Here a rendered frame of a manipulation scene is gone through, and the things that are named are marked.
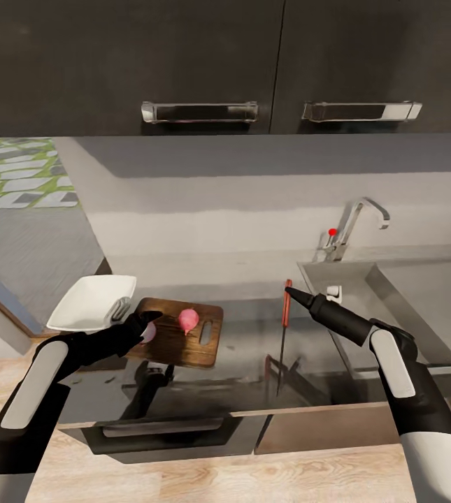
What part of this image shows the bowl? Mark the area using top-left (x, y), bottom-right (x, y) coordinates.
top-left (47, 275), bottom-right (137, 333)

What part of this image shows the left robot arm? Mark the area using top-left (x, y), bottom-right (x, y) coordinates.
top-left (0, 296), bottom-right (163, 503)

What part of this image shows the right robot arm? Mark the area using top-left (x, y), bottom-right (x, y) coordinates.
top-left (285, 286), bottom-right (451, 503)

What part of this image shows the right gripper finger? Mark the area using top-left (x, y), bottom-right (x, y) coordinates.
top-left (285, 287), bottom-right (317, 311)

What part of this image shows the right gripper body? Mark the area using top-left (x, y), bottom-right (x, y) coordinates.
top-left (309, 293), bottom-right (355, 336)

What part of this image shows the cutting board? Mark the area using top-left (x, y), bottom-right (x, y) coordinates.
top-left (126, 297), bottom-right (224, 367)

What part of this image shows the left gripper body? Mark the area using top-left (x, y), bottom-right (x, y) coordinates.
top-left (102, 313), bottom-right (146, 358)

